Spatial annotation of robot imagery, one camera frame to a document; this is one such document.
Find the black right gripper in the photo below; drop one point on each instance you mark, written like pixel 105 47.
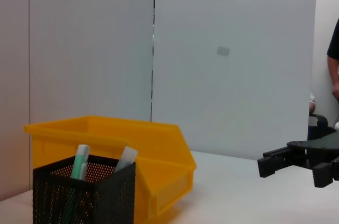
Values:
pixel 323 147

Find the silver glitter pen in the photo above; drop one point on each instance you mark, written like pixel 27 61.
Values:
pixel 127 157

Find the mint green pen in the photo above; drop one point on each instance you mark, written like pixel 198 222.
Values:
pixel 80 163

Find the black mesh pen holder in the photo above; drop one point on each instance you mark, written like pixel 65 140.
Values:
pixel 79 202

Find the black office chair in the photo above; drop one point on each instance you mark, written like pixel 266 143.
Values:
pixel 317 128

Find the person in dark shirt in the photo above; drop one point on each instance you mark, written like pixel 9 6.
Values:
pixel 334 46

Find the yellow plastic storage bin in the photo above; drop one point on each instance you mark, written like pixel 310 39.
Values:
pixel 164 150

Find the grey tape patch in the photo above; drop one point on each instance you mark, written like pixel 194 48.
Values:
pixel 223 50

